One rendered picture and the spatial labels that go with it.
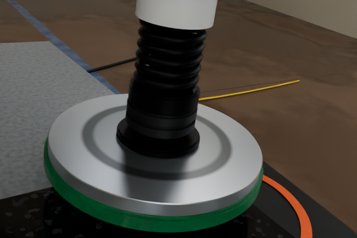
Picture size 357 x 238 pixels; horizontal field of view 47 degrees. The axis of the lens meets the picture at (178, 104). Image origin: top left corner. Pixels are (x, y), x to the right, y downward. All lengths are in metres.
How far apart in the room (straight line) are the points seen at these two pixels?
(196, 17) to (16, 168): 0.25
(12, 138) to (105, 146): 0.16
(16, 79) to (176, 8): 0.39
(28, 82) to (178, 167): 0.36
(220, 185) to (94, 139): 0.13
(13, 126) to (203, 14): 0.30
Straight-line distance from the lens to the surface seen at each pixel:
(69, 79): 0.69
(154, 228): 0.34
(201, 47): 0.37
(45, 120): 0.56
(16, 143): 0.51
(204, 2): 0.35
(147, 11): 0.35
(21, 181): 0.45
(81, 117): 0.44
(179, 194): 0.34
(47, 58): 0.78
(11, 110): 0.59
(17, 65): 0.74
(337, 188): 2.24
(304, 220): 1.90
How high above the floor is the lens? 1.11
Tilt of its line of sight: 24 degrees down
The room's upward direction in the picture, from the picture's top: 9 degrees clockwise
